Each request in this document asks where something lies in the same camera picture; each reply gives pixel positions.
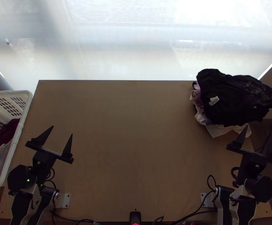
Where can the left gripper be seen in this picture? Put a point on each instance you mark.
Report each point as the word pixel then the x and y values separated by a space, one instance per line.
pixel 43 160

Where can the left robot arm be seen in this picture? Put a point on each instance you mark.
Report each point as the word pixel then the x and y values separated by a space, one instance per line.
pixel 21 179

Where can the heap of clothes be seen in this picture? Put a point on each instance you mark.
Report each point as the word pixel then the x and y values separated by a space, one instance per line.
pixel 4 133
pixel 234 100

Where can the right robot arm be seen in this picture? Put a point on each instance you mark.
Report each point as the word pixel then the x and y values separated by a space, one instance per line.
pixel 260 189

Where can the white laundry basket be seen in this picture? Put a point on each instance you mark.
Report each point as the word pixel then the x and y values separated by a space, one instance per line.
pixel 21 103

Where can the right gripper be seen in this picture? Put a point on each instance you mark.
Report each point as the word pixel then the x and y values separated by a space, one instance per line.
pixel 252 166

